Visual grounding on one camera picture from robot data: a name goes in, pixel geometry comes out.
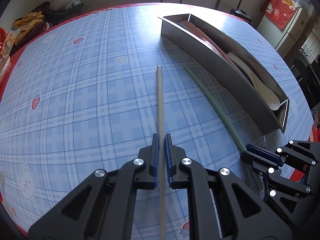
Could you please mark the sage green chopstick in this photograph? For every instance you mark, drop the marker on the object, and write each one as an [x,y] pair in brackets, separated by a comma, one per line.
[219,110]

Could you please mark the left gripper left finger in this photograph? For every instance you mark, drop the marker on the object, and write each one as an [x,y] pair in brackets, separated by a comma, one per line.
[147,162]

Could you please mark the stainless steel utensil tray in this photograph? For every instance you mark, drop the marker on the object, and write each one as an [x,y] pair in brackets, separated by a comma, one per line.
[237,83]

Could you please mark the red snack bag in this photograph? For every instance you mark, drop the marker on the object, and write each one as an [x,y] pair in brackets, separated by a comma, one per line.
[2,37]

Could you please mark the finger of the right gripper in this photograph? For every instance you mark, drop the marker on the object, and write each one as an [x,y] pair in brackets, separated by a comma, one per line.
[261,159]

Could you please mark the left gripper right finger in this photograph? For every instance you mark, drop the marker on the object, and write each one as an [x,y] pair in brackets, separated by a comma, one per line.
[177,178]

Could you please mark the beige grey chopstick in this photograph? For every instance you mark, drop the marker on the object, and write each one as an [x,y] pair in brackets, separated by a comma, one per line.
[161,153]

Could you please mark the red hanging organizer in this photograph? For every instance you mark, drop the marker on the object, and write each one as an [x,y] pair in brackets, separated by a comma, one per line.
[279,12]

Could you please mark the pink plastic spoon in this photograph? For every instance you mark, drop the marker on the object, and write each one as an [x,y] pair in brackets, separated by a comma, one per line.
[197,32]

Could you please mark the blue plaid tablecloth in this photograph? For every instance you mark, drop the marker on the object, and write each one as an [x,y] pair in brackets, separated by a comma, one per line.
[83,97]

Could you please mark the white refrigerator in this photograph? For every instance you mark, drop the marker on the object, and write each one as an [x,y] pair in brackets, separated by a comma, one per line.
[283,40]

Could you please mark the white plastic bag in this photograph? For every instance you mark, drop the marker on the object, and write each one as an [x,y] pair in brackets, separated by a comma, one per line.
[61,5]

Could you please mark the yellow snack bags pile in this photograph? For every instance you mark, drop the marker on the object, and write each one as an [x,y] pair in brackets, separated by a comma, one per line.
[31,25]

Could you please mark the cream plastic spoon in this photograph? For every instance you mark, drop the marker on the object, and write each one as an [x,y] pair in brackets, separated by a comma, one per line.
[266,93]

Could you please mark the clear snack packet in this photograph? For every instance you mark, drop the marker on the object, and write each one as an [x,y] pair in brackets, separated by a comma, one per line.
[5,51]

